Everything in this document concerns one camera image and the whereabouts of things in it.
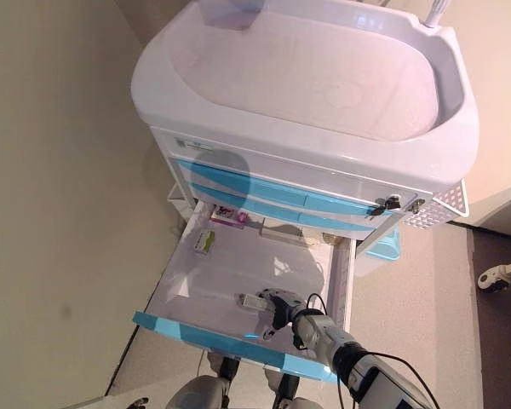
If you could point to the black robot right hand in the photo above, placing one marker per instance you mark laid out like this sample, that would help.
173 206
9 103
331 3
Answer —
285 309

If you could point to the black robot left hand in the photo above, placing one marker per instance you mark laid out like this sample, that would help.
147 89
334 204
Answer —
138 404

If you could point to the white blue medicine box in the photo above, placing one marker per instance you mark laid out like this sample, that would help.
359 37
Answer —
251 302

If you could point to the blue white cart drawer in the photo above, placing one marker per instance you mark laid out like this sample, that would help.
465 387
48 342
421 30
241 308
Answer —
323 218
281 194
238 268

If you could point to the white green medicine box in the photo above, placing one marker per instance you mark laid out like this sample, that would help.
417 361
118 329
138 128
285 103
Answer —
205 243

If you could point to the white pink medicine box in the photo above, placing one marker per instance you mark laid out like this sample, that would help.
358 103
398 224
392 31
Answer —
230 215

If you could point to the silver robot left leg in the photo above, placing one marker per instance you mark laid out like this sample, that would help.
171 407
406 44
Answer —
196 392

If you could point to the silver robot leg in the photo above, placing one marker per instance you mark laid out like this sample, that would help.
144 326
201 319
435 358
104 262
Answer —
196 392
289 392

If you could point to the silver robot right leg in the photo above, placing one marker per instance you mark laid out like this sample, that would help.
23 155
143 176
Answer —
289 392

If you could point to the blue lid waste bin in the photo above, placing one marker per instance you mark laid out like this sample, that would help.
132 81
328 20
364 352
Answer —
383 247

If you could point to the black cart keys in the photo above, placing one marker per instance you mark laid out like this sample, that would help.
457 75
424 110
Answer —
387 203

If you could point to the white mesh side basket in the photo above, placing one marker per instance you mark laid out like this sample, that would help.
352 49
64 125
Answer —
434 209

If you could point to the white blue medical cart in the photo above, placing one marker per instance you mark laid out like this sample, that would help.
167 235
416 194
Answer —
281 85

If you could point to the silver IV pole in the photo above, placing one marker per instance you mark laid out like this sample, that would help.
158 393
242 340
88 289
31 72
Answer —
436 13

